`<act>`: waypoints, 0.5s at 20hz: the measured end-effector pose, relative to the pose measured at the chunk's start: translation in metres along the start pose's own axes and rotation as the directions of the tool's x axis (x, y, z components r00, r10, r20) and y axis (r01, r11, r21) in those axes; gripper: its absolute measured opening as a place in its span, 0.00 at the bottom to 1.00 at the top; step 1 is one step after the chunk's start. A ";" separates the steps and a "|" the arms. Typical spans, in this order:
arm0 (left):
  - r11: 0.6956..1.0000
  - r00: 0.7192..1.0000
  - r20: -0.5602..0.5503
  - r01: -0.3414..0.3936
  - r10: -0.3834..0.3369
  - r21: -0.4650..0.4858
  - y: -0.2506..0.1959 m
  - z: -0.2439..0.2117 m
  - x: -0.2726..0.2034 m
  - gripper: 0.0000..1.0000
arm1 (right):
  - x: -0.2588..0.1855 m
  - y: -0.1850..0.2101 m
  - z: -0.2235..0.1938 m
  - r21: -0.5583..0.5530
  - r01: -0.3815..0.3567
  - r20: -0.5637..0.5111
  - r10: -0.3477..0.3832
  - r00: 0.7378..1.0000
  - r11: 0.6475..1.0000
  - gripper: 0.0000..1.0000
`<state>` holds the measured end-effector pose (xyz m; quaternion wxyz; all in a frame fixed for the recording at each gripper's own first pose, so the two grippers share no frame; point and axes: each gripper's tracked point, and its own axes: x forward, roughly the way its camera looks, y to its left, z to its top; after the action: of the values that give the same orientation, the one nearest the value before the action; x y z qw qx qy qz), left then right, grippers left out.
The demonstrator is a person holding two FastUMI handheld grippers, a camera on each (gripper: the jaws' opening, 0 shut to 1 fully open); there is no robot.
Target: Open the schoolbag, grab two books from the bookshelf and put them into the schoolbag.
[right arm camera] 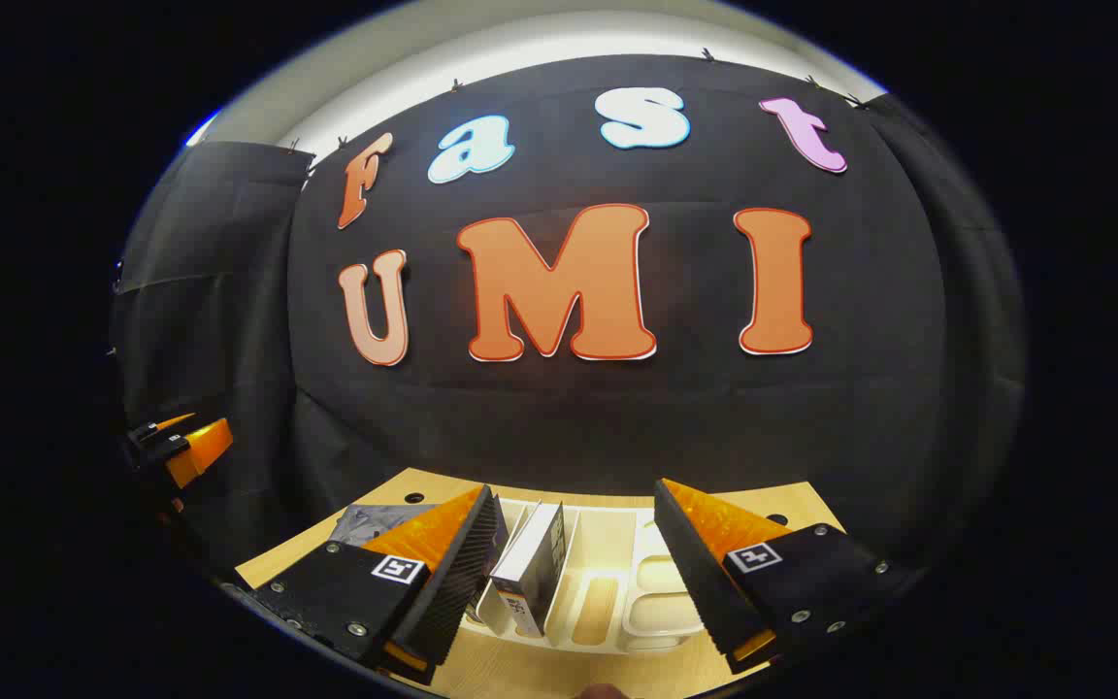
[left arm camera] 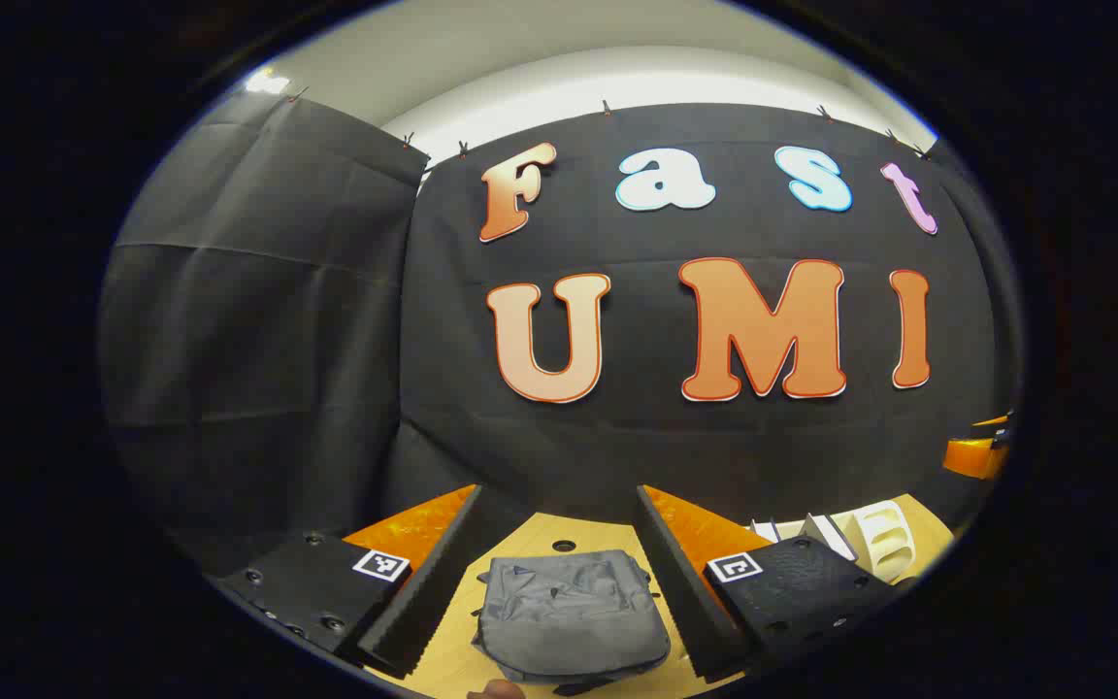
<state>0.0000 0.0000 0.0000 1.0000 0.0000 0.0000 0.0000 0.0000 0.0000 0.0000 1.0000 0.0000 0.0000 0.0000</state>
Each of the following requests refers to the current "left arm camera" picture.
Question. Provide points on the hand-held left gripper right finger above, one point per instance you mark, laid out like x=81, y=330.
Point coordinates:
x=680, y=592

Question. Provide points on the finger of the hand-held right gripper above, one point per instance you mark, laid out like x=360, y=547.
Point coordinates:
x=971, y=456

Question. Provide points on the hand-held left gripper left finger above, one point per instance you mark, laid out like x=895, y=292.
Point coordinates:
x=433, y=592

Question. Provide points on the grey schoolbag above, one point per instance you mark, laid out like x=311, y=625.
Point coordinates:
x=569, y=612

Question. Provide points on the white bookshelf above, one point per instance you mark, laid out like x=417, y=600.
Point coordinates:
x=884, y=544

